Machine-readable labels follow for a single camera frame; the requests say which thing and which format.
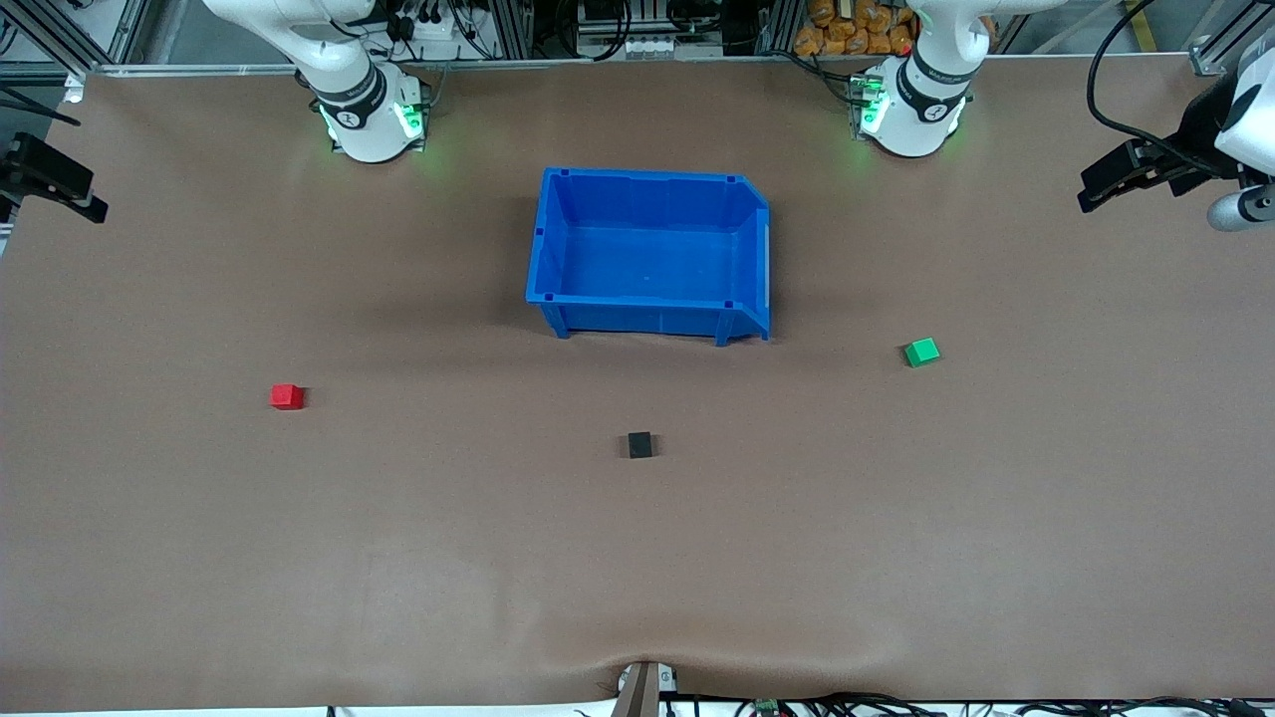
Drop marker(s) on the red cube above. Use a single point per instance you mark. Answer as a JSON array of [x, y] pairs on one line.
[[287, 396]]

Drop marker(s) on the black cube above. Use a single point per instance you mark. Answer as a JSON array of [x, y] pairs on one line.
[[640, 445]]

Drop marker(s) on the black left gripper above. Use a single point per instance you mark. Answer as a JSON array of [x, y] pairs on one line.
[[1194, 143]]

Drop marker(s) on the white power strip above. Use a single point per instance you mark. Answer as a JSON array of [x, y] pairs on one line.
[[438, 30]]

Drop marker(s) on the aluminium frame profile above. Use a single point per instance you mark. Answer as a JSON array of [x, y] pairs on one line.
[[1230, 40], [60, 40]]

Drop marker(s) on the brown camera mount bracket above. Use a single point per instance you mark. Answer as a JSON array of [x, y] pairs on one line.
[[642, 692]]

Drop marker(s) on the silver table edge rail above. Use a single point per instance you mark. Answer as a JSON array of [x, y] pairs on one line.
[[598, 63]]

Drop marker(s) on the silver black electronics box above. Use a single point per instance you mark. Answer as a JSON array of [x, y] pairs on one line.
[[647, 45]]

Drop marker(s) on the green cube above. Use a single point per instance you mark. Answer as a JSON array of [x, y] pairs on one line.
[[921, 353]]

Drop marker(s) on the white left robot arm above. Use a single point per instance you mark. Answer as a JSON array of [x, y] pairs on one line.
[[911, 110]]

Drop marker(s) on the blue plastic storage bin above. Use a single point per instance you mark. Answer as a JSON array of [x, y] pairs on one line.
[[647, 259]]

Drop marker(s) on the orange snack packets pile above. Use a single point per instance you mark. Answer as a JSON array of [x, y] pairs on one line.
[[827, 30]]

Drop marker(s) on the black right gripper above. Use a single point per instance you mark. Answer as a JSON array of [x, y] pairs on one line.
[[30, 165]]

